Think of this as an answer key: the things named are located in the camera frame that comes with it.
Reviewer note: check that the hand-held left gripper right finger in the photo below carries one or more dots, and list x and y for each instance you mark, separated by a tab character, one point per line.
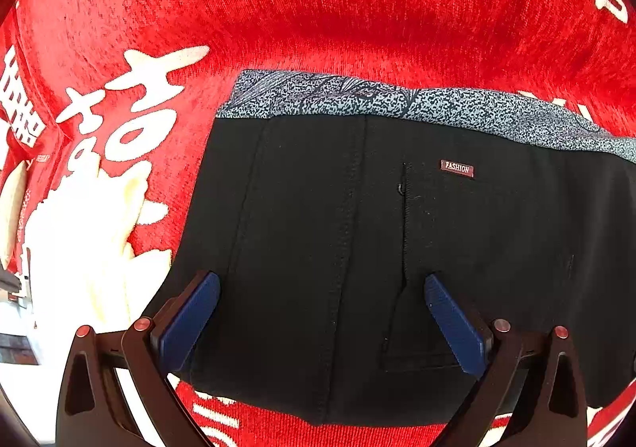
454	322

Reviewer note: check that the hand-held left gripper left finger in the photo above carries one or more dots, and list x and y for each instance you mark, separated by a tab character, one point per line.
191	317

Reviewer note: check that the black pants grey patterned waistband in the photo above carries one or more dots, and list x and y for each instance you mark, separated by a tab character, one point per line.
323	203

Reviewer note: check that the cream pillow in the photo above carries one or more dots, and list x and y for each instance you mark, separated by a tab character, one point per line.
11	213

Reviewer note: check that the red printed blanket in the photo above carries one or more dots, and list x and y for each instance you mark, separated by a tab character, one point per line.
348	4

